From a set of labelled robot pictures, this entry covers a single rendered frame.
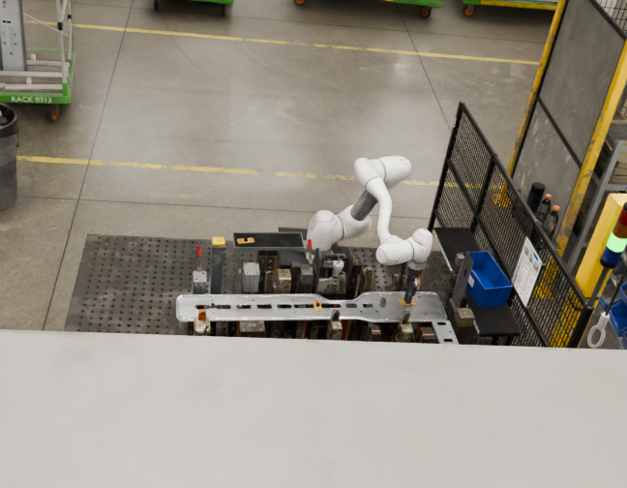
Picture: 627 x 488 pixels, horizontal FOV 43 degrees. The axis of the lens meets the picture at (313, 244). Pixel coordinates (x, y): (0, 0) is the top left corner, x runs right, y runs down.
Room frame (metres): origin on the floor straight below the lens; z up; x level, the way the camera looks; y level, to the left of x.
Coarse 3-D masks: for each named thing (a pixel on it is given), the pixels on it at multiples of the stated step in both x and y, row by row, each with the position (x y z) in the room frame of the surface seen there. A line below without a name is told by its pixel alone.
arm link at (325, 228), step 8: (320, 216) 3.86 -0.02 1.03; (328, 216) 3.87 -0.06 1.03; (336, 216) 3.94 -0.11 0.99; (312, 224) 3.85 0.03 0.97; (320, 224) 3.82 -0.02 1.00; (328, 224) 3.82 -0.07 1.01; (336, 224) 3.86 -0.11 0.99; (312, 232) 3.82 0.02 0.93; (320, 232) 3.80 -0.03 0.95; (328, 232) 3.81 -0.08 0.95; (336, 232) 3.84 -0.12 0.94; (312, 240) 3.81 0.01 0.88; (320, 240) 3.80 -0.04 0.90; (328, 240) 3.82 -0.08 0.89; (336, 240) 3.85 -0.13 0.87; (312, 248) 3.81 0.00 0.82; (320, 248) 3.80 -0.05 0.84; (328, 248) 3.83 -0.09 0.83
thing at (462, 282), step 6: (468, 252) 3.29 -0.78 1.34; (468, 258) 3.27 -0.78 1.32; (462, 264) 3.32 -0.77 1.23; (468, 264) 3.25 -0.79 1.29; (462, 270) 3.30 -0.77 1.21; (468, 270) 3.23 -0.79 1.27; (462, 276) 3.28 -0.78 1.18; (468, 276) 3.21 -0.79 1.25; (456, 282) 3.32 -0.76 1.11; (462, 282) 3.26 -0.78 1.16; (456, 288) 3.31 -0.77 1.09; (462, 288) 3.25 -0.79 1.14; (456, 294) 3.29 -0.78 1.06; (462, 294) 3.23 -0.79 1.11; (456, 300) 3.27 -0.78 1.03; (462, 300) 3.21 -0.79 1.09; (456, 306) 3.25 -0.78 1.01
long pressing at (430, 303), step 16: (176, 304) 2.96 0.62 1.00; (192, 304) 2.97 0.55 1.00; (208, 304) 2.99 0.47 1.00; (224, 304) 3.01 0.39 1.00; (240, 304) 3.03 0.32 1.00; (256, 304) 3.04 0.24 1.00; (272, 304) 3.06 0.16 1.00; (288, 304) 3.08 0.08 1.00; (304, 304) 3.10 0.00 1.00; (400, 304) 3.21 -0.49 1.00; (416, 304) 3.23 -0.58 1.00; (432, 304) 3.25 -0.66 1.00; (192, 320) 2.86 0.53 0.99; (224, 320) 2.90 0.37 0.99; (368, 320) 3.05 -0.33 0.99; (384, 320) 3.07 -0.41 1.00; (416, 320) 3.11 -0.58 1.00
